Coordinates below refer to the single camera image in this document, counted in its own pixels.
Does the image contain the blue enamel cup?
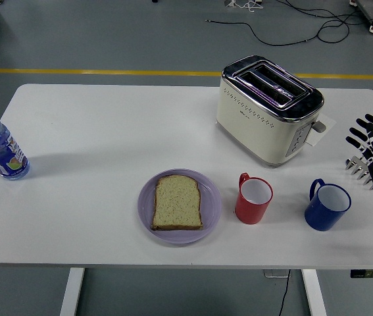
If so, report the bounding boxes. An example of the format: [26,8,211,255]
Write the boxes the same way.
[304,178,352,232]

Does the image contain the red enamel cup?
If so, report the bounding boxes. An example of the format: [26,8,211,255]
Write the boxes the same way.
[234,172,274,225]

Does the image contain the bread slice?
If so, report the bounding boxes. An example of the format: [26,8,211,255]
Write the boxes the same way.
[150,174,204,231]

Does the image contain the metal toast rack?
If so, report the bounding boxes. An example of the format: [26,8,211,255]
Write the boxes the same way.
[344,155,373,190]

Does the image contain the table height control panel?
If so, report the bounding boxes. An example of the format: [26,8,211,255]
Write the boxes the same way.
[349,269,373,279]

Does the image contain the cream chrome toaster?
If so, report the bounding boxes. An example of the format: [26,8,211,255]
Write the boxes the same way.
[215,55,327,168]

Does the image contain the white table leg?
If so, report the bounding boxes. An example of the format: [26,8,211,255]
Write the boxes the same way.
[301,269,328,316]
[59,268,86,316]

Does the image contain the grey under-table socket box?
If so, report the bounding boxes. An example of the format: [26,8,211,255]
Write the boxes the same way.
[263,269,291,279]

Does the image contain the purple plate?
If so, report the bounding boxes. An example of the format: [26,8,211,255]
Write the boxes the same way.
[136,168,222,245]

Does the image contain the blue-capped water bottle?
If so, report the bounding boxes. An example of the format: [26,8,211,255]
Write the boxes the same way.
[0,105,31,181]

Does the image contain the black floor cable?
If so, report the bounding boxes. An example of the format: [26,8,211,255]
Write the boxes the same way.
[205,0,373,47]

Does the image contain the black hanging power cable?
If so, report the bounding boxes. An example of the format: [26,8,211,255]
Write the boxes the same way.
[277,269,292,316]

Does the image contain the white cable bundle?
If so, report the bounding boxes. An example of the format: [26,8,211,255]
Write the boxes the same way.
[224,0,263,13]

